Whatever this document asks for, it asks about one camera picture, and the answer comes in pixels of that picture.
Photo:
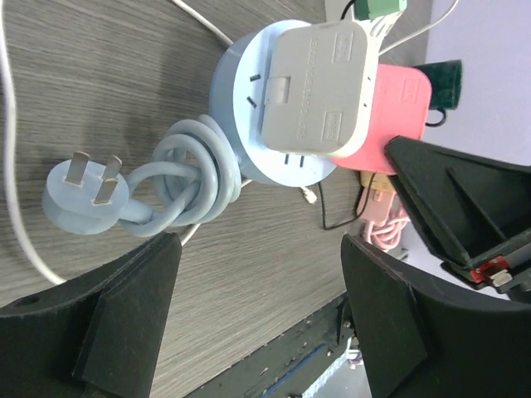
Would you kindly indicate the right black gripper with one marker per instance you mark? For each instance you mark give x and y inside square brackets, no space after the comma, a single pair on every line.
[471,212]

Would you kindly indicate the white square plug adapter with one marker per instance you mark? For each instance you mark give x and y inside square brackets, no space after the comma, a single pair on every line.
[319,94]

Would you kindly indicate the pink square plug adapter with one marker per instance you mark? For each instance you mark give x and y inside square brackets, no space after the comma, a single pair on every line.
[401,102]

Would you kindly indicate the round blue power socket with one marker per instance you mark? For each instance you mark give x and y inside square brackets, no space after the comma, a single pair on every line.
[199,166]

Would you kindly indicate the pink power strip with cable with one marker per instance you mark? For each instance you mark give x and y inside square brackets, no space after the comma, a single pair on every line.
[382,214]

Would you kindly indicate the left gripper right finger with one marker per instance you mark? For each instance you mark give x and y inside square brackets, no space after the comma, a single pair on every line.
[422,336]

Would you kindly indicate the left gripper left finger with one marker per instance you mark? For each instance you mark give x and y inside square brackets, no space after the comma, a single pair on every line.
[97,335]

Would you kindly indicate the green plug adapter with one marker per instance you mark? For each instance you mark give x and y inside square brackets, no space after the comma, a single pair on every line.
[372,9]

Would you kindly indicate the dark green mug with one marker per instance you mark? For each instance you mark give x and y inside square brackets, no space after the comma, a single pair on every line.
[446,82]

